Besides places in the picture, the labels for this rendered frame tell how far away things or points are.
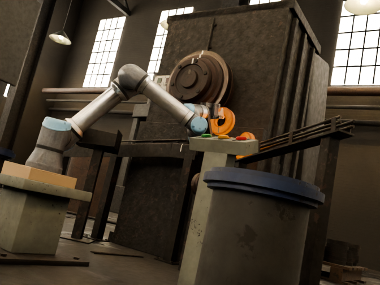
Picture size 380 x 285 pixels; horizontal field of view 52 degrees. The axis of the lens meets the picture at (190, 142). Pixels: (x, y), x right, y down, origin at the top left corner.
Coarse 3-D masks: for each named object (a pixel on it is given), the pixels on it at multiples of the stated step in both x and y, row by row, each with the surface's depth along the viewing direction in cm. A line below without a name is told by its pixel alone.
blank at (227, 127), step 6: (228, 114) 210; (210, 120) 215; (216, 120) 215; (228, 120) 209; (234, 120) 209; (216, 126) 212; (222, 126) 210; (228, 126) 208; (216, 132) 211; (222, 132) 209
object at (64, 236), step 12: (84, 132) 263; (96, 132) 263; (108, 132) 264; (120, 132) 254; (84, 144) 248; (96, 144) 242; (108, 144) 262; (96, 156) 248; (96, 168) 246; (96, 180) 249; (84, 204) 242; (84, 216) 241; (84, 228) 244; (72, 240) 231; (84, 240) 238
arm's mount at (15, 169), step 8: (8, 168) 157; (16, 168) 153; (24, 168) 150; (32, 168) 148; (16, 176) 152; (24, 176) 148; (32, 176) 148; (40, 176) 150; (48, 176) 153; (56, 176) 156; (64, 176) 159; (56, 184) 156; (64, 184) 159; (72, 184) 162
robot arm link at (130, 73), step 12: (120, 72) 175; (132, 72) 172; (144, 72) 173; (120, 84) 180; (132, 84) 172; (144, 84) 172; (156, 84) 174; (156, 96) 172; (168, 96) 173; (168, 108) 173; (180, 108) 172; (180, 120) 173; (192, 120) 171; (204, 120) 171; (192, 132) 175; (204, 132) 175
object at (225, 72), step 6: (192, 54) 258; (210, 54) 250; (216, 54) 248; (222, 60) 244; (222, 66) 243; (228, 72) 240; (228, 78) 239; (168, 84) 263; (222, 84) 239; (228, 84) 241; (168, 90) 261; (222, 90) 238; (228, 90) 242; (222, 96) 237; (216, 102) 238; (222, 102) 241
